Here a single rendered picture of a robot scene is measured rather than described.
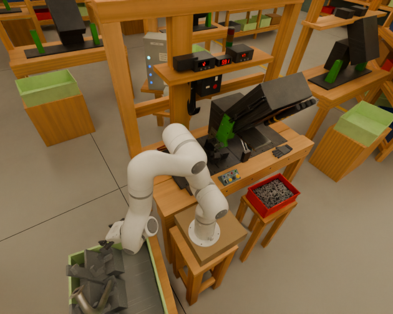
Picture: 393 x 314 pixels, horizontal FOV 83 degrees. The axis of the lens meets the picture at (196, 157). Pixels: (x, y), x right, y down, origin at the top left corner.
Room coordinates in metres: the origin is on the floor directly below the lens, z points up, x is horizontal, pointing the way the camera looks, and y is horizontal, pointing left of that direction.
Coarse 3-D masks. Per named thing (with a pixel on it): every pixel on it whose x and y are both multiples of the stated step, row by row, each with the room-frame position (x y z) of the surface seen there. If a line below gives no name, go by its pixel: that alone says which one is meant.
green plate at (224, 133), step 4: (224, 116) 1.36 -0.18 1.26; (228, 116) 1.34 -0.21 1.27; (224, 120) 1.34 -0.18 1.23; (220, 124) 1.35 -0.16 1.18; (224, 124) 1.33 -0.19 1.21; (228, 124) 1.30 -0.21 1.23; (232, 124) 1.27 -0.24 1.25; (220, 128) 1.33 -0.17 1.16; (224, 128) 1.31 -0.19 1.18; (228, 128) 1.28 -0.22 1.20; (232, 128) 1.29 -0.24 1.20; (220, 132) 1.32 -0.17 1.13; (224, 132) 1.29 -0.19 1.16; (228, 132) 1.26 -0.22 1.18; (232, 132) 1.29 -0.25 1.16; (216, 136) 1.32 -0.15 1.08; (220, 136) 1.30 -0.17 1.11; (224, 136) 1.27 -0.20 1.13; (228, 136) 1.26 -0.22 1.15; (232, 136) 1.30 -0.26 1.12; (220, 140) 1.28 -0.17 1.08; (224, 140) 1.26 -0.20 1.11
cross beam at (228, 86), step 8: (232, 80) 1.88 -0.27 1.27; (240, 80) 1.90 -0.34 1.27; (248, 80) 1.96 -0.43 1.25; (256, 80) 2.02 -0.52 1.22; (224, 88) 1.80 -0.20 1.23; (232, 88) 1.85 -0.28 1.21; (168, 96) 1.54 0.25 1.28; (208, 96) 1.71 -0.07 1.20; (136, 104) 1.40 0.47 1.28; (144, 104) 1.40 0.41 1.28; (152, 104) 1.42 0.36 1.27; (160, 104) 1.46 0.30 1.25; (168, 104) 1.50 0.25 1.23; (136, 112) 1.35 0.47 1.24; (144, 112) 1.38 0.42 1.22; (152, 112) 1.42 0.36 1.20
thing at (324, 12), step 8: (344, 0) 9.29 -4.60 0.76; (352, 0) 9.08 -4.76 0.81; (360, 0) 8.94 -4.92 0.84; (368, 0) 8.75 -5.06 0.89; (384, 0) 8.45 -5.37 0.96; (392, 0) 8.27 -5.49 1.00; (328, 8) 9.71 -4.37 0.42; (336, 8) 9.52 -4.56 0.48; (384, 8) 8.26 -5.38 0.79; (392, 8) 8.14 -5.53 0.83
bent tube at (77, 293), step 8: (112, 280) 0.31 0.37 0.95; (80, 288) 0.21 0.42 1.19; (72, 296) 0.19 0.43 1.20; (80, 296) 0.19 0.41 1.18; (104, 296) 0.23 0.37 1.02; (80, 304) 0.17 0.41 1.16; (88, 304) 0.17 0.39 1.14; (104, 304) 0.19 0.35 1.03; (88, 312) 0.15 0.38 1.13; (96, 312) 0.16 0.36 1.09
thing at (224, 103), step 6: (228, 96) 1.67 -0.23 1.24; (234, 96) 1.68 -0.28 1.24; (240, 96) 1.68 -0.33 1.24; (216, 102) 1.56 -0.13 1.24; (222, 102) 1.57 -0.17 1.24; (228, 102) 1.57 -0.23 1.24; (234, 102) 1.58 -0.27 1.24; (210, 108) 1.58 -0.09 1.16; (216, 108) 1.51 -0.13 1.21; (222, 108) 1.48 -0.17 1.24; (210, 114) 1.57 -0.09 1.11; (216, 114) 1.50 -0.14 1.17; (210, 120) 1.56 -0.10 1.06; (216, 120) 1.49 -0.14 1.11; (210, 126) 1.55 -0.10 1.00; (216, 126) 1.48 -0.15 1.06
